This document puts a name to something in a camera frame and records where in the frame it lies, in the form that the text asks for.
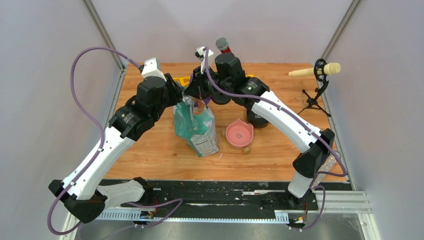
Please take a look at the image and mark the cream microphone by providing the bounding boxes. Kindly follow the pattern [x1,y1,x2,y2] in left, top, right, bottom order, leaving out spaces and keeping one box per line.
[288,62,341,77]

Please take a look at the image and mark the purple metronome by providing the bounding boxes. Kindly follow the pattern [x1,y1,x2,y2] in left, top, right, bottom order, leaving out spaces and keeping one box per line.
[202,96,212,105]

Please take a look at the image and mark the pink cat-ear pet bowl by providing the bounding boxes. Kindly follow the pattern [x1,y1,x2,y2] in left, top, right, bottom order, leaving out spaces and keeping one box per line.
[225,118,254,149]

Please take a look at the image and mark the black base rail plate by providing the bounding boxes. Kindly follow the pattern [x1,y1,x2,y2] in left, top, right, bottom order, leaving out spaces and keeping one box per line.
[99,178,321,220]

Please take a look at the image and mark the silver glitter microphone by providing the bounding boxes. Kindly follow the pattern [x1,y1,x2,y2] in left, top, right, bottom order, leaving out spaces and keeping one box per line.
[310,154,337,189]

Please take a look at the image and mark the black round-base mic stand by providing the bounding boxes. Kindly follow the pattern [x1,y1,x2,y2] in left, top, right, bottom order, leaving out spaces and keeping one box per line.
[211,92,232,105]

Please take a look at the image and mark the red glitter microphone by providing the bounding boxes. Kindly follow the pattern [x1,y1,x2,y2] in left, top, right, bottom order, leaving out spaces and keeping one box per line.
[215,37,232,54]

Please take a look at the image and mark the yellow green toy triangle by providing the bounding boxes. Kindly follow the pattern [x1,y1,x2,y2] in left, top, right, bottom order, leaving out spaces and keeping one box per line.
[174,76,191,87]

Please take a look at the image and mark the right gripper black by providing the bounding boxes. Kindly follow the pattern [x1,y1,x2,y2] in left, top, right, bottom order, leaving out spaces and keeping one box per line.
[184,65,232,101]

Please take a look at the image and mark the small wooden block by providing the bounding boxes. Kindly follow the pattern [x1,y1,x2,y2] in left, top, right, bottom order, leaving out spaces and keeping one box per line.
[241,147,250,155]

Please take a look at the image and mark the green pet food bag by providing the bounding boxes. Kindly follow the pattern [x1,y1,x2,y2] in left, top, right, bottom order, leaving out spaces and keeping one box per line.
[172,95,219,157]

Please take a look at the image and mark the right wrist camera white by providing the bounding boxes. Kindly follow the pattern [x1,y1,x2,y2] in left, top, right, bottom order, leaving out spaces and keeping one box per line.
[195,46,215,74]

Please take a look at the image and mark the black pet bowl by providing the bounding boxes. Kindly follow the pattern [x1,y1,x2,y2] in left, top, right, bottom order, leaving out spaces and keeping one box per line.
[246,109,269,129]

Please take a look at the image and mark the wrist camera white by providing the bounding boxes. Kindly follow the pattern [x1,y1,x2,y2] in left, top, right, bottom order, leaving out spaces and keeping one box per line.
[195,46,215,74]
[140,57,166,81]

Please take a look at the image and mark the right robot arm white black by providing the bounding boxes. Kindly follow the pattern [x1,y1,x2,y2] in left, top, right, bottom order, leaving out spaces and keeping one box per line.
[184,47,335,209]

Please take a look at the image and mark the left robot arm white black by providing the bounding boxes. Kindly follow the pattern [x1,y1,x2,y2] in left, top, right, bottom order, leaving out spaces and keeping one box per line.
[48,73,184,224]

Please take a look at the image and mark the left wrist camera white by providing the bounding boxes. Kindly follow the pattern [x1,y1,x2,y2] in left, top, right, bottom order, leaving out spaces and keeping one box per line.
[140,57,166,81]

